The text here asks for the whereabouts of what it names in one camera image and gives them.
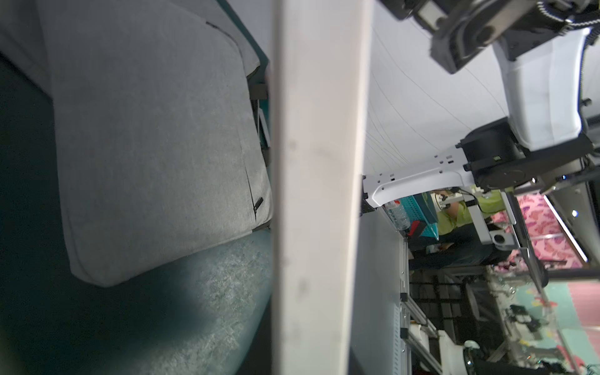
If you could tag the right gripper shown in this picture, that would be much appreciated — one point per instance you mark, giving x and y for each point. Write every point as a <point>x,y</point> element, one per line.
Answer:
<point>461,30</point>

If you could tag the silver laptop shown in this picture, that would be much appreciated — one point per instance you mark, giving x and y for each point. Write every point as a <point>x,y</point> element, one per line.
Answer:
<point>320,78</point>

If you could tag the grey laptop sleeve front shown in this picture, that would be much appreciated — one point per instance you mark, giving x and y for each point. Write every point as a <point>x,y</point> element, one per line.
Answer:
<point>158,154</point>

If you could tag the grey laptop sleeve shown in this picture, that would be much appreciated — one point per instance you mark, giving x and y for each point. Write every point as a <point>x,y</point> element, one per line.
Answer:
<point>158,154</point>
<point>22,41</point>

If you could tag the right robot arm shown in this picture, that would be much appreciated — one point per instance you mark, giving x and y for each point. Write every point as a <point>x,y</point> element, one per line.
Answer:
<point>539,46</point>

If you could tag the grey laptop sleeve back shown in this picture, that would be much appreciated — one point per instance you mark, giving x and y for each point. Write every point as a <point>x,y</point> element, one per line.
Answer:
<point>22,41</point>

